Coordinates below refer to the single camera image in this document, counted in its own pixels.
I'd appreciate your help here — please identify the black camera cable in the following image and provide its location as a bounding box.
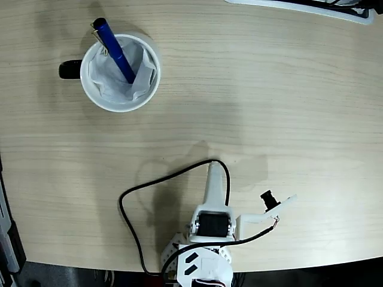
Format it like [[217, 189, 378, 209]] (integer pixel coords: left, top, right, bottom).
[[118, 158, 281, 276]]

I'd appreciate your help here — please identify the black device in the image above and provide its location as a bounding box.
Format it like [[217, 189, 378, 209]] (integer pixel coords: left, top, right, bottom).
[[311, 0, 383, 16]]

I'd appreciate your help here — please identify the dark grey equipment box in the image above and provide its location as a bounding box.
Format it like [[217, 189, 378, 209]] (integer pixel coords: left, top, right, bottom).
[[0, 152, 27, 287]]

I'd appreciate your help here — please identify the blue metallic pen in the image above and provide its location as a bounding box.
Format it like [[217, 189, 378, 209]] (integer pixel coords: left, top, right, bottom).
[[90, 17, 137, 84]]

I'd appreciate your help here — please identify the white mug black handle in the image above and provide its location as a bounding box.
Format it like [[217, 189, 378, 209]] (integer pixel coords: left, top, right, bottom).
[[58, 32, 162, 114]]

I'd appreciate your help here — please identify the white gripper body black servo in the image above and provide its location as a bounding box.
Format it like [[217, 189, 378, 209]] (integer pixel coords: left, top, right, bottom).
[[187, 212, 236, 243]]

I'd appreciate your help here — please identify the white tissue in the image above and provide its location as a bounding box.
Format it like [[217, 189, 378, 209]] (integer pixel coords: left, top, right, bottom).
[[89, 38, 158, 104]]

